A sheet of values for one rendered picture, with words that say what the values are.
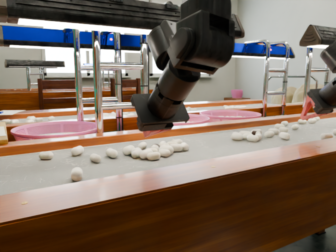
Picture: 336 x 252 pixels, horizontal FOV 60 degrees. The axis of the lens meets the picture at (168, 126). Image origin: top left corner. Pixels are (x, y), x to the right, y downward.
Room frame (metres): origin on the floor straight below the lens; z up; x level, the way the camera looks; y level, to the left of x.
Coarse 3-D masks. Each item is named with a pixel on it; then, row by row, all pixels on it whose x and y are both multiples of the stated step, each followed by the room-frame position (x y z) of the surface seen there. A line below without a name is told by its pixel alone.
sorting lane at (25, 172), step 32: (256, 128) 1.05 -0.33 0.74; (288, 128) 1.05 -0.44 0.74; (320, 128) 1.05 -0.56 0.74; (0, 160) 0.64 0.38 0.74; (32, 160) 0.64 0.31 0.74; (64, 160) 0.64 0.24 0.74; (128, 160) 0.64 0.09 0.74; (160, 160) 0.64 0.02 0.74; (192, 160) 0.64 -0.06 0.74; (0, 192) 0.46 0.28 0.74
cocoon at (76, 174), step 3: (75, 168) 0.52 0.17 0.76; (78, 168) 0.52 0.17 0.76; (72, 171) 0.51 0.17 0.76; (75, 171) 0.50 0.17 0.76; (78, 171) 0.51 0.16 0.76; (81, 171) 0.52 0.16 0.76; (72, 174) 0.50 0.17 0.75; (75, 174) 0.50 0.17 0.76; (78, 174) 0.50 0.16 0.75; (81, 174) 0.51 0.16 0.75; (72, 177) 0.50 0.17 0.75; (75, 177) 0.50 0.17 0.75; (78, 177) 0.50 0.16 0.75; (81, 177) 0.51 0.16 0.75; (75, 180) 0.50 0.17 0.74; (78, 180) 0.51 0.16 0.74
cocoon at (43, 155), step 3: (39, 153) 0.65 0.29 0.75; (42, 153) 0.65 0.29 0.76; (45, 153) 0.65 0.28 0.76; (48, 153) 0.65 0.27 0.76; (51, 153) 0.65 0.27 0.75; (39, 156) 0.64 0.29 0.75; (42, 156) 0.64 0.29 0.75; (45, 156) 0.64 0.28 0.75; (48, 156) 0.64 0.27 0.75; (51, 156) 0.65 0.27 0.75
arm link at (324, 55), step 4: (332, 44) 0.77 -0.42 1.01; (324, 48) 0.78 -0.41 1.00; (328, 48) 0.77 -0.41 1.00; (332, 48) 0.77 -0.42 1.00; (324, 52) 0.78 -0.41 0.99; (328, 52) 0.77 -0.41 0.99; (332, 52) 0.76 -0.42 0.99; (320, 56) 0.80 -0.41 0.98; (324, 56) 0.78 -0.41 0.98; (328, 56) 0.77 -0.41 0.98; (332, 56) 0.76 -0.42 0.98; (324, 60) 0.78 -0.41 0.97; (328, 60) 0.77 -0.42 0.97; (332, 60) 0.76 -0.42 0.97; (328, 64) 0.77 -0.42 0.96; (332, 64) 0.76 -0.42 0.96; (332, 68) 0.76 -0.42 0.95; (332, 72) 0.78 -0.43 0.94
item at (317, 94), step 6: (330, 84) 0.76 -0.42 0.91; (312, 90) 0.79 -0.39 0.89; (318, 90) 0.80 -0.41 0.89; (324, 90) 0.77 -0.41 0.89; (330, 90) 0.76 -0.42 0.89; (312, 96) 0.78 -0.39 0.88; (318, 96) 0.78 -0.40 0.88; (324, 96) 0.77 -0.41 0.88; (330, 96) 0.76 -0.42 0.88; (318, 102) 0.76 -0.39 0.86; (324, 102) 0.77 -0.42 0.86; (330, 102) 0.77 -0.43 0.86; (318, 108) 0.76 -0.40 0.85; (324, 108) 0.75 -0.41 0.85; (330, 108) 0.77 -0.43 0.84
